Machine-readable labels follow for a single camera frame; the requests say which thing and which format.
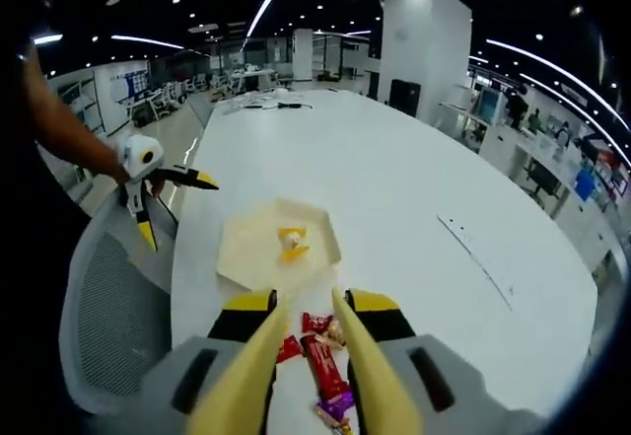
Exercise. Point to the purple candy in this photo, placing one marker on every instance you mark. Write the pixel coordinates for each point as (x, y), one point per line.
(335, 405)

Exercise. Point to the black panel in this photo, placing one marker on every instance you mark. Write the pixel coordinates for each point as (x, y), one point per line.
(405, 98)

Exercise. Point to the person's left hand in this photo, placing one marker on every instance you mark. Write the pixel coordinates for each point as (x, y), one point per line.
(157, 188)

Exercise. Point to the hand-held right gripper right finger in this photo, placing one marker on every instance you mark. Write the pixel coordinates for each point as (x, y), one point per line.
(394, 324)

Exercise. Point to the yellow food tongs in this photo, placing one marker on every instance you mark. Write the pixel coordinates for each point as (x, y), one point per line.
(249, 371)

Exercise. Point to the group of white office chairs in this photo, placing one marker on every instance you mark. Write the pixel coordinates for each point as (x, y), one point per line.
(167, 94)

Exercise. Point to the black equipment case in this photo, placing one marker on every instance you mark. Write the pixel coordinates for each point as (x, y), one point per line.
(145, 117)

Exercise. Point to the row of white desks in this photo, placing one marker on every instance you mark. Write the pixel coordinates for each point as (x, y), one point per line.
(512, 154)

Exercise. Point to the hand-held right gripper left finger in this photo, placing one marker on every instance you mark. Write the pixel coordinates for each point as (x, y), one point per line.
(231, 324)

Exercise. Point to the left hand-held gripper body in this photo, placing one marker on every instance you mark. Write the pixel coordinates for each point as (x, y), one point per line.
(135, 151)

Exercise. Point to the red white display poster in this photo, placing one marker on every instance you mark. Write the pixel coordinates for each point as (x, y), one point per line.
(609, 168)

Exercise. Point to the cream hexagonal container tray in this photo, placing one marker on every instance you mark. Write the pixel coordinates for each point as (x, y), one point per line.
(246, 247)

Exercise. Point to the blue box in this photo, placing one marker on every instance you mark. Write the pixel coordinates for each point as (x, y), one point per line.
(584, 183)

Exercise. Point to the white mesh office chair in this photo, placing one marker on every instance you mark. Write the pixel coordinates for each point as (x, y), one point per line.
(123, 316)

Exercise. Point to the blue wall notice board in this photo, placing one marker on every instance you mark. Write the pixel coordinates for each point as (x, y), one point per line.
(133, 82)

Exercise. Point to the white workbench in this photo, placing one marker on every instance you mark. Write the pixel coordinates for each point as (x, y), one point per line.
(251, 77)

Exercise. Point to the slim white pillar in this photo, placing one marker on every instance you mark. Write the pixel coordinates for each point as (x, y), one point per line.
(303, 55)

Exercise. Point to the gold candy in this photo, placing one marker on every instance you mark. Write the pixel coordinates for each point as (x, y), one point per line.
(335, 336)

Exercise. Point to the metal storage shelf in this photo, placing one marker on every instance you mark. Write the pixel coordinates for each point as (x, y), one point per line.
(79, 99)

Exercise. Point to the yellow candy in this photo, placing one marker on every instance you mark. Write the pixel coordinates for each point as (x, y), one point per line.
(291, 243)

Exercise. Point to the long red snack bar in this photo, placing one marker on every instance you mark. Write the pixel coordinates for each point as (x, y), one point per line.
(323, 366)

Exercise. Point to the white square pillar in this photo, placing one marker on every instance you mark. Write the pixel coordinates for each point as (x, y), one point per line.
(424, 50)

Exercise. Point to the small red snack packet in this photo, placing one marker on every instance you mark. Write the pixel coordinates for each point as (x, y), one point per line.
(291, 348)
(315, 324)

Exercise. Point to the white table clutter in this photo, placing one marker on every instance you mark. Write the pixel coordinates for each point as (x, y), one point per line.
(246, 102)

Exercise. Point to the light blue display panel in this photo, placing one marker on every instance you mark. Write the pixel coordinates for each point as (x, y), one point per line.
(490, 104)

